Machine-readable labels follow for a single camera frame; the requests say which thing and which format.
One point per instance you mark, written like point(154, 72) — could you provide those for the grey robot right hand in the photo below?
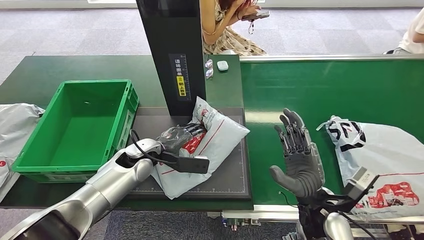
point(303, 165)

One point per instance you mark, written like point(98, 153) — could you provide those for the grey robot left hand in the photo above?
point(175, 137)

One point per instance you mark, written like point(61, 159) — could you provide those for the grey package with red print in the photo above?
point(222, 139)

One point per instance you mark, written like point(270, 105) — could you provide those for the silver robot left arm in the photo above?
point(99, 188)

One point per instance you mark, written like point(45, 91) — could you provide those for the green conveyor belt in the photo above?
point(331, 86)

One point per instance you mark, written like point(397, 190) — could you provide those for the grey package with black lettering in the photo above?
point(391, 152)

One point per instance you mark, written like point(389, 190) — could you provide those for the plain grey package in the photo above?
point(16, 126)

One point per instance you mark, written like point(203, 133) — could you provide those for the black and yellow tower label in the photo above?
point(180, 79)

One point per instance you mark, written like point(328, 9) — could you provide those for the black scanner platform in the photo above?
point(233, 172)

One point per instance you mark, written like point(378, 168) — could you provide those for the eyeglasses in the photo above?
point(208, 73)

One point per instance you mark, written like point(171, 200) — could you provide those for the mint earbud case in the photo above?
point(222, 65)

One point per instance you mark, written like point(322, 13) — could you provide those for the green plastic crate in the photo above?
point(79, 139)

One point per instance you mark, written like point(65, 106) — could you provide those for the black scanner tower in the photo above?
point(165, 33)

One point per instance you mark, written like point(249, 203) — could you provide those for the person holding phone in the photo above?
point(228, 39)

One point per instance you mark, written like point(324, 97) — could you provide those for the smartphone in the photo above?
point(256, 15)

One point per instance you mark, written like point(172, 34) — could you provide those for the dark green table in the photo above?
point(39, 73)

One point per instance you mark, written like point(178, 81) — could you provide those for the person in white top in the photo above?
point(414, 36)

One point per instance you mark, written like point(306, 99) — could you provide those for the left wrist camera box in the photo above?
point(192, 165)

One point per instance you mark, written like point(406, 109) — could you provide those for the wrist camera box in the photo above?
point(361, 182)
point(192, 165)

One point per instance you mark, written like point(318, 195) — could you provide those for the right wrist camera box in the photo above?
point(361, 182)

